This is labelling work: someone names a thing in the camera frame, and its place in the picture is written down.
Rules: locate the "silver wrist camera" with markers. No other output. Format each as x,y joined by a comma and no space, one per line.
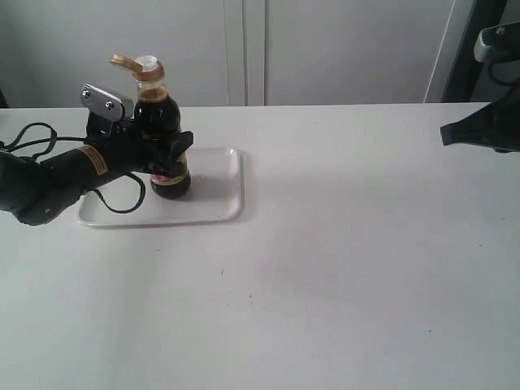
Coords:
106,108
500,43

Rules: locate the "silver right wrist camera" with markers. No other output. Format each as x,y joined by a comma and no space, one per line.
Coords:
500,43

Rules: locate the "white cabinet with doors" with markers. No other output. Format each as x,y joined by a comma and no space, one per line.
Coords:
234,53

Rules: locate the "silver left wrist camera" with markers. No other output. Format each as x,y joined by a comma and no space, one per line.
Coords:
106,108

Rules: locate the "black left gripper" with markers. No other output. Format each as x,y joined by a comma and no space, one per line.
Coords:
136,146

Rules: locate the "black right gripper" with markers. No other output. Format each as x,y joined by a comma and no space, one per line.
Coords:
494,126

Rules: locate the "dark soy sauce bottle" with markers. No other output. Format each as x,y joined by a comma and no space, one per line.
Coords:
157,117

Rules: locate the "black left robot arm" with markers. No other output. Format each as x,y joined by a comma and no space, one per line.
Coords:
38,188

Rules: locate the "white rectangular plastic tray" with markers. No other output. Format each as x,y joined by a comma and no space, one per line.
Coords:
215,195

